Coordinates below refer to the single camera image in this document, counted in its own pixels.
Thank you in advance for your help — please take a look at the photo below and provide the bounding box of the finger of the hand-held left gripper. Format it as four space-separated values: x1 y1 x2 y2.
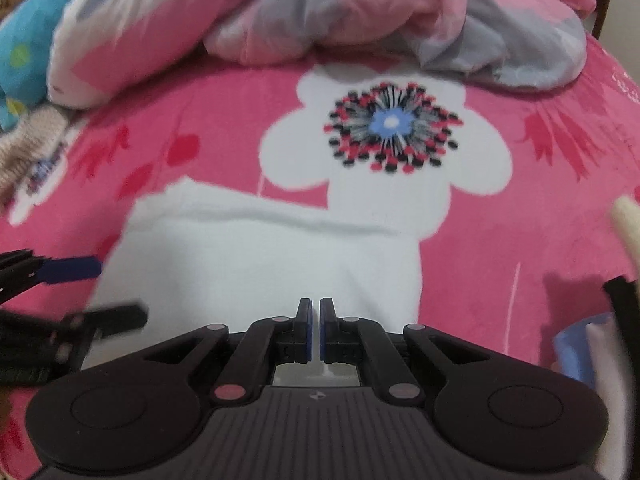
0 249 103 306
47 301 150 346

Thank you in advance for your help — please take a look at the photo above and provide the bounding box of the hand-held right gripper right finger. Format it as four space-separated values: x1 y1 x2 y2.
319 298 491 405

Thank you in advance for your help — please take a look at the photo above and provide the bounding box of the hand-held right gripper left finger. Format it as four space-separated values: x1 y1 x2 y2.
142 298 315 406

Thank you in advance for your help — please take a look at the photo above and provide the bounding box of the white t-shirt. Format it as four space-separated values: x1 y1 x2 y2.
92 180 426 381

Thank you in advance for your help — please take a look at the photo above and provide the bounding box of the beige checkered garment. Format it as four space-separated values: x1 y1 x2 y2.
0 105 71 203

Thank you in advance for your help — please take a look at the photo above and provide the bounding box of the pink floral bed blanket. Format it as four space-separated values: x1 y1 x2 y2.
0 35 640 480

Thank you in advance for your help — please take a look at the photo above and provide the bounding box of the blue floral quilt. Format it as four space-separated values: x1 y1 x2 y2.
0 0 93 131

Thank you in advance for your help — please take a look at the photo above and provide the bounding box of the blue folded garment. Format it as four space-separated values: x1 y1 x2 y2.
552 312 613 391

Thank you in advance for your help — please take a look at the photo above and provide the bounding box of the white folded garment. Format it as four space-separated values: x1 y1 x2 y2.
585 320 633 401

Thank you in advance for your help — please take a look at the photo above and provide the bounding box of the black folded garment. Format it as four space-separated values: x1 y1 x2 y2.
602 275 640 341

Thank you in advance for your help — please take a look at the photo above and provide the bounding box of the pink grey white quilt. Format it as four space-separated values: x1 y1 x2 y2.
47 0 598 108

